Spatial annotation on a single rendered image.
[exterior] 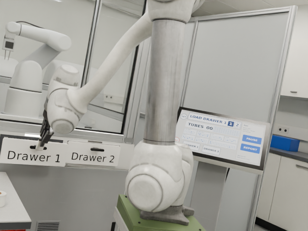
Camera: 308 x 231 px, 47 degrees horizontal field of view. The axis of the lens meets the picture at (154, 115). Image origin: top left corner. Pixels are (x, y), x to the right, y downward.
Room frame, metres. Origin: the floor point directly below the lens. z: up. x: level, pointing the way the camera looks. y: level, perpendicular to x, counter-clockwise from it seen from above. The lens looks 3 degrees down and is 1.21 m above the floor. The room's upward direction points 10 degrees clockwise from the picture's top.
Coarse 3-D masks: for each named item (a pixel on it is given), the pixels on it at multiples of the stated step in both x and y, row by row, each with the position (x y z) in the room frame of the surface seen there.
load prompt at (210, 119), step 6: (192, 114) 2.03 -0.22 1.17; (198, 114) 2.02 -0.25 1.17; (198, 120) 1.99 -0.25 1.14; (204, 120) 1.99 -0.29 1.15; (210, 120) 1.99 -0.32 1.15; (216, 120) 1.98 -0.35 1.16; (222, 120) 1.98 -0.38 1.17; (228, 120) 1.98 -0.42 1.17; (228, 126) 1.95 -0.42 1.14; (234, 126) 1.94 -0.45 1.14; (240, 126) 1.94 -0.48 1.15
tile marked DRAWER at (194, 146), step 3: (183, 141) 1.90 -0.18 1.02; (186, 141) 1.90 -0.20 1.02; (189, 144) 1.89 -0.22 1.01; (192, 144) 1.88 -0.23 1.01; (195, 144) 1.88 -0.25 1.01; (198, 144) 1.88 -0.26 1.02; (192, 147) 1.87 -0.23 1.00; (195, 147) 1.87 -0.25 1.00; (198, 147) 1.87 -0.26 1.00; (198, 150) 1.86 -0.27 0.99
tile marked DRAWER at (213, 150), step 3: (204, 147) 1.87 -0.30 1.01; (207, 147) 1.87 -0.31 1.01; (210, 147) 1.86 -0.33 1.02; (213, 147) 1.86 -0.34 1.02; (216, 147) 1.86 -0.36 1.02; (204, 150) 1.85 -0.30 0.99; (207, 150) 1.85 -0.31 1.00; (210, 150) 1.85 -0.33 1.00; (213, 150) 1.85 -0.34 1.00; (216, 150) 1.85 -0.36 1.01; (219, 150) 1.85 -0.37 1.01; (210, 153) 1.84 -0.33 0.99; (213, 153) 1.84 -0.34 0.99; (216, 153) 1.84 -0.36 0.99; (219, 153) 1.83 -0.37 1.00
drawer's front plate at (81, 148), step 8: (72, 144) 1.76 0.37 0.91; (80, 144) 1.78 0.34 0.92; (88, 144) 1.80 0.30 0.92; (96, 144) 1.82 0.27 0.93; (104, 144) 1.86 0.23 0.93; (72, 152) 1.76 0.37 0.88; (80, 152) 1.78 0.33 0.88; (88, 152) 1.80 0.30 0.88; (96, 152) 1.82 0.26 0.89; (104, 152) 1.85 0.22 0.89; (112, 152) 1.87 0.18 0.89; (72, 160) 1.76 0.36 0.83; (80, 160) 1.78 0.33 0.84; (88, 160) 1.81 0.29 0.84; (96, 160) 1.83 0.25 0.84; (104, 160) 1.85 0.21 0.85; (112, 160) 1.88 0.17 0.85
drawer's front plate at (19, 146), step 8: (8, 144) 1.53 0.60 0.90; (16, 144) 1.54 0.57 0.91; (24, 144) 1.56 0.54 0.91; (32, 144) 1.58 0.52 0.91; (48, 144) 1.61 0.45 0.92; (56, 144) 1.63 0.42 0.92; (64, 144) 1.65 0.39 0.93; (0, 152) 1.53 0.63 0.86; (8, 152) 1.53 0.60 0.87; (16, 152) 1.55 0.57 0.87; (24, 152) 1.56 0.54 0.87; (32, 152) 1.58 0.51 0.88; (40, 152) 1.60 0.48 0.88; (48, 152) 1.62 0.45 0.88; (56, 152) 1.64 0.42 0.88; (64, 152) 1.66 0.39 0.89; (0, 160) 1.52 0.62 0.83; (8, 160) 1.53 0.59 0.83; (16, 160) 1.55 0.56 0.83; (24, 160) 1.57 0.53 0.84; (32, 160) 1.58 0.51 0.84; (48, 160) 1.62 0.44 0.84; (56, 160) 1.64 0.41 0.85; (64, 160) 1.66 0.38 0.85
